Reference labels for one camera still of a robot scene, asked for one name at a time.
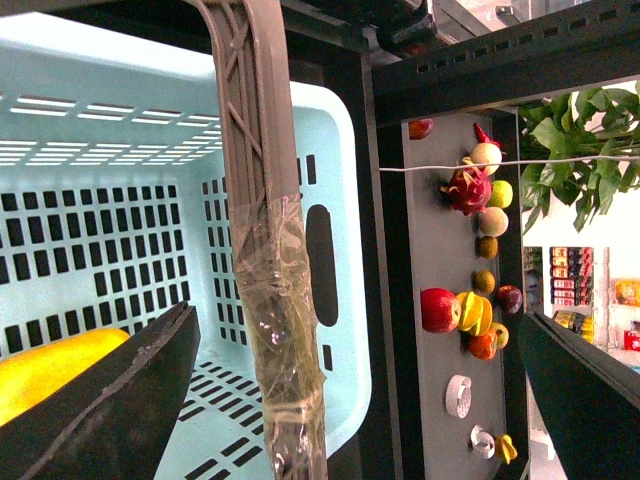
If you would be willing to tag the brown kiwi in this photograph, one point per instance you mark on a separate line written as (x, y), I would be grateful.
(488, 247)
(484, 281)

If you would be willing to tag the small white tape roll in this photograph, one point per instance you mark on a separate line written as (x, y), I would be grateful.
(482, 443)

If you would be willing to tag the large red apple upper shelf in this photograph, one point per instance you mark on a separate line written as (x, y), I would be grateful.
(440, 310)

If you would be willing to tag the orange persimmon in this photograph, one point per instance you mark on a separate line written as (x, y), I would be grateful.
(483, 347)

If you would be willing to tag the yellow mango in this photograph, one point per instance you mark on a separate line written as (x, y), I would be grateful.
(30, 377)

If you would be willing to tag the white round fruit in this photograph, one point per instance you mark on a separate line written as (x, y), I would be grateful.
(487, 157)

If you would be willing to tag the pink dragon fruit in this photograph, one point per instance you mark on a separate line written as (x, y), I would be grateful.
(469, 190)

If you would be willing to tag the small red-yellow apple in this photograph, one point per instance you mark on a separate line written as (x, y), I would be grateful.
(502, 335)

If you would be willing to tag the red chili pepper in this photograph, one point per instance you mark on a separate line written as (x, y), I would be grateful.
(483, 137)

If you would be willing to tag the small dark red apple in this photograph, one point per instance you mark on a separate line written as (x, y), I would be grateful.
(420, 129)

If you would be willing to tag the front yellow starfruit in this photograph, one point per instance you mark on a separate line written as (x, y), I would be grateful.
(471, 310)

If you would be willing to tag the yellow starfruit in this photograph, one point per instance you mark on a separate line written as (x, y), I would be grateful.
(483, 318)
(505, 449)
(471, 310)

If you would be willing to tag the green potted plant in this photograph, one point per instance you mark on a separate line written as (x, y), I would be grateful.
(582, 148)

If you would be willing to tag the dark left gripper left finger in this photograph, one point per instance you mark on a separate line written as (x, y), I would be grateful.
(115, 420)

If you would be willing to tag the pale green melon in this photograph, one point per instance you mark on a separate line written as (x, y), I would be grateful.
(493, 221)

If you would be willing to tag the green apple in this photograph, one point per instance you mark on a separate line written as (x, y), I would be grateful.
(502, 194)

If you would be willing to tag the light blue plastic basket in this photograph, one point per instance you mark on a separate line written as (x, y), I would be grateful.
(137, 175)

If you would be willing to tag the rear yellow starfruit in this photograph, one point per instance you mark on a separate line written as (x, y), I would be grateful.
(483, 318)

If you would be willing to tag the far yellow starfruit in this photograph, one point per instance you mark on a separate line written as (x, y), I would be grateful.
(505, 449)

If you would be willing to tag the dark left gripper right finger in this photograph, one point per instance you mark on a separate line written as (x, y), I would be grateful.
(588, 400)

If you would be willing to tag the dark purple passion fruit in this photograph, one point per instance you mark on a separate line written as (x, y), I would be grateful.
(509, 298)

